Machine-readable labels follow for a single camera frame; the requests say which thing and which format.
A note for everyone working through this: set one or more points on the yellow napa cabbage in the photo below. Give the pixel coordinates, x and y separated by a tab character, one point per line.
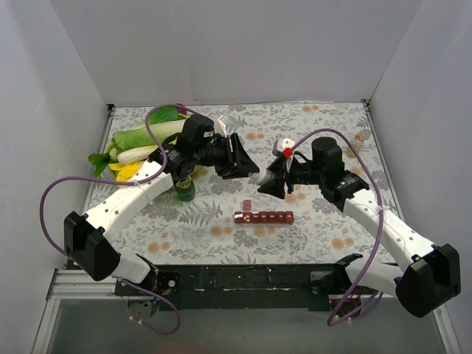
123	172

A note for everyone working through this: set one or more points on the small green glass bottle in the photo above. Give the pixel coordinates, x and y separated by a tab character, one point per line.
185	189

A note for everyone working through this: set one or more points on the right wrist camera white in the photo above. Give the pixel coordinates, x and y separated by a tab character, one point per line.
284	148

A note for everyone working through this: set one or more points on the green leafy top vegetable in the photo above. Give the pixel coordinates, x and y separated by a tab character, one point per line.
162	115

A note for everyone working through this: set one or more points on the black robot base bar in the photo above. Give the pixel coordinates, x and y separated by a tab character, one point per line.
292	286

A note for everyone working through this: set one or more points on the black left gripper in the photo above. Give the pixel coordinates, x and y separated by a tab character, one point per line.
232	155

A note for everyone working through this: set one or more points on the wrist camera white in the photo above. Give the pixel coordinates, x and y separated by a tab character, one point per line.
226	125
284	148

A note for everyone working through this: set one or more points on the green plastic basket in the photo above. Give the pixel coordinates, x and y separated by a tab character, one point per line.
111	155

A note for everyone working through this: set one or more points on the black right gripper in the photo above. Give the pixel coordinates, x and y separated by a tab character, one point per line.
282	177

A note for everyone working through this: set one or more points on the clear glass pill jar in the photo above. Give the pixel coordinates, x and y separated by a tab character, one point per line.
356	144

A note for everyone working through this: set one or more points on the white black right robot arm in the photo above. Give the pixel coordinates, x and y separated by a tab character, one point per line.
424	276

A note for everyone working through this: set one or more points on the floral tablecloth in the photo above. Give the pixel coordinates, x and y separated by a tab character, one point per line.
202	231

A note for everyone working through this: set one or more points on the red weekly pill organizer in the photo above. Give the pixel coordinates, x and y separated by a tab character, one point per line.
249	216

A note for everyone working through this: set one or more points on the large green bok choy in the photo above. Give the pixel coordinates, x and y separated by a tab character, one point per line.
138	138

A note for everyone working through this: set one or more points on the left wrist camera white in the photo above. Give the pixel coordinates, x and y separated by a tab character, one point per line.
226	125

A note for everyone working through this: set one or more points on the white blue pill bottle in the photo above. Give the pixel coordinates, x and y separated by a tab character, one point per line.
263	177

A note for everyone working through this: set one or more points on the purple onion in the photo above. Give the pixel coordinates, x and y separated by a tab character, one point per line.
182	109

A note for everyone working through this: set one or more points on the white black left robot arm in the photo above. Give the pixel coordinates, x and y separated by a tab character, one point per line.
88	238

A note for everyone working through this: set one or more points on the white stem bok choy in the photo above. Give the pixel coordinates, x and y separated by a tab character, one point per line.
136	154

